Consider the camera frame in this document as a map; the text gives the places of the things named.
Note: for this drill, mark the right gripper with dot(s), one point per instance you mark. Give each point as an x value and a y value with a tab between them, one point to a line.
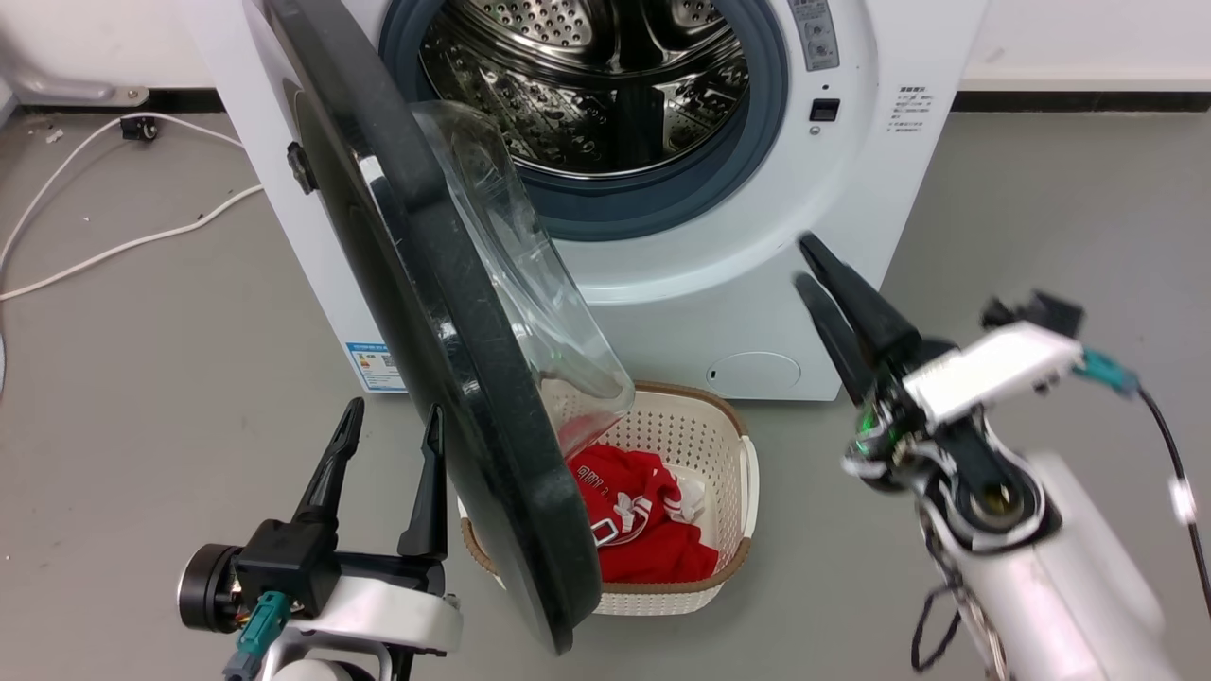
894	440

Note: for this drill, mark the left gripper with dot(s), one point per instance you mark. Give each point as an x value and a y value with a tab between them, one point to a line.
397	605

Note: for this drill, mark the round black washing machine door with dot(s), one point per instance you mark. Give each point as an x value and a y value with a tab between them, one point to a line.
454	378

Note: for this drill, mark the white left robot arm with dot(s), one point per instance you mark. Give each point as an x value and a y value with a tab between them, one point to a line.
317	670

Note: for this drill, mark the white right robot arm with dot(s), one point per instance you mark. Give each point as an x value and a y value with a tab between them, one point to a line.
1069	567

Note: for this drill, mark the white front-load washing machine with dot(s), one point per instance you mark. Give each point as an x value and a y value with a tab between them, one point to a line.
681	312

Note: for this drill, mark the black door lock slot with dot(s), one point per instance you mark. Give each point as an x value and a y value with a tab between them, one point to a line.
824	110

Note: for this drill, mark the grey-blue rubber door gasket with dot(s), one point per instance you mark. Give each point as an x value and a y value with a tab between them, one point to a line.
662	203

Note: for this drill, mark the black door hinge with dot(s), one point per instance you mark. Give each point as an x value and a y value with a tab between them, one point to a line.
301	168

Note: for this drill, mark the round white filter cover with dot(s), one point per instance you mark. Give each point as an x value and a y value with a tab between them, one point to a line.
754	374

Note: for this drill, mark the blue white energy label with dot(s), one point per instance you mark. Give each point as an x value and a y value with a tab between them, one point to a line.
377	367

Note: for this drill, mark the white laundry basket brown rim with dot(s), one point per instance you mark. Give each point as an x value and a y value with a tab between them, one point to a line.
705	435

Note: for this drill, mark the black cylindrical left gripper motor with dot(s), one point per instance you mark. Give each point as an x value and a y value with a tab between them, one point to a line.
208	588

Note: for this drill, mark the small white cloth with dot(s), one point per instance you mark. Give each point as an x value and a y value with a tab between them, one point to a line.
689	497

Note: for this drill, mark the red printed garment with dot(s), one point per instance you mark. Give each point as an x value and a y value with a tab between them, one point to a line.
653	558

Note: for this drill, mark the grey instruction sticker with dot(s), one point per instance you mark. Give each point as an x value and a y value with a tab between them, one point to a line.
816	33

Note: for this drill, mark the perforated steel washer drum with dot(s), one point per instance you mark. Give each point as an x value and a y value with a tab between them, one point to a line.
587	95

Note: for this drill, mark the small black floor plug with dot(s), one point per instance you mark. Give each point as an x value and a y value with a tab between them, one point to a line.
140	129

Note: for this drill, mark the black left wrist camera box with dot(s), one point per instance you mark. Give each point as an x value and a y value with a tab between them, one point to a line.
284	567

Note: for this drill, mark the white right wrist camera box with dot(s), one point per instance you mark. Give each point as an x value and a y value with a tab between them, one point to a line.
993	371

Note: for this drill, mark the grey wall pipe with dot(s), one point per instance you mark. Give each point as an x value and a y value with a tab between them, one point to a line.
76	92

